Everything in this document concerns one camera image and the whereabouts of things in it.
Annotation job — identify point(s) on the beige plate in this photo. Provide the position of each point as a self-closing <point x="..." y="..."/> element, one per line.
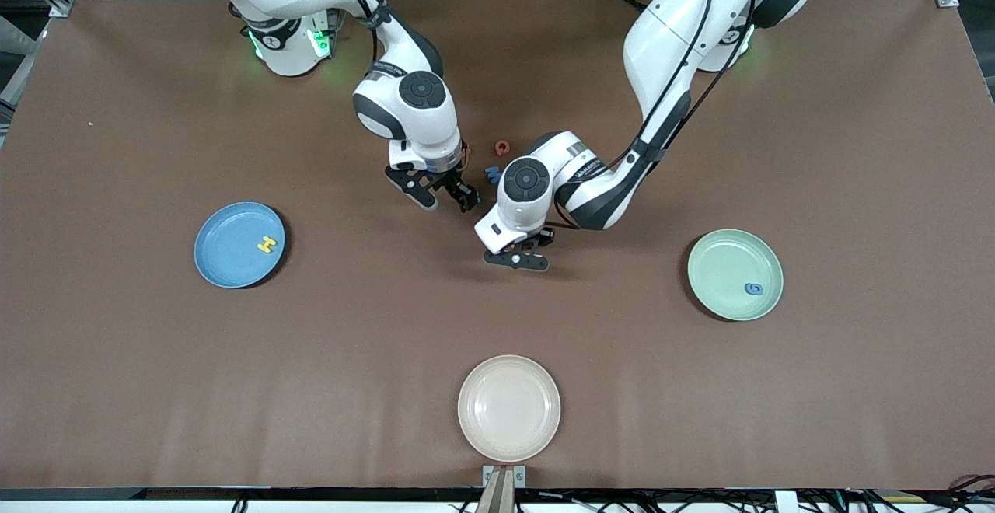
<point x="509" y="408"/>

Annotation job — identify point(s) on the blue letter M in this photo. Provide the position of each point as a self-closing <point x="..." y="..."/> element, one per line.
<point x="490" y="174"/>

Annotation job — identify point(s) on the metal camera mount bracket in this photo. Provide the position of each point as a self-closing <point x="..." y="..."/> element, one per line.
<point x="504" y="490"/>

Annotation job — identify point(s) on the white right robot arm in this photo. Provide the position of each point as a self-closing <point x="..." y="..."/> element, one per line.
<point x="420" y="93"/>

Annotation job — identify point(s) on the green plate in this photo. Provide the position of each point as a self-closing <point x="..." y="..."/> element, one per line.
<point x="727" y="268"/>

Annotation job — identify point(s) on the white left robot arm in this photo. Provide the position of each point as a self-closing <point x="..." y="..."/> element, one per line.
<point x="527" y="180"/>

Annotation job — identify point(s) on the red round letter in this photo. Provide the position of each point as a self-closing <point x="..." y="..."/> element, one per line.
<point x="502" y="147"/>

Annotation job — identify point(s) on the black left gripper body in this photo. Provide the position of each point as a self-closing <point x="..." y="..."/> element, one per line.
<point x="545" y="237"/>

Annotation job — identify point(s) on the blue plate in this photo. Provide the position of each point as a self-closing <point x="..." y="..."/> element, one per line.
<point x="229" y="253"/>

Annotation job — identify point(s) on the yellow letter H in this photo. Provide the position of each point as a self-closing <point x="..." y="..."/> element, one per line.
<point x="267" y="244"/>

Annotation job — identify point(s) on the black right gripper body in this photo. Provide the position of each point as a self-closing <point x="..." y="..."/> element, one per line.
<point x="452" y="181"/>

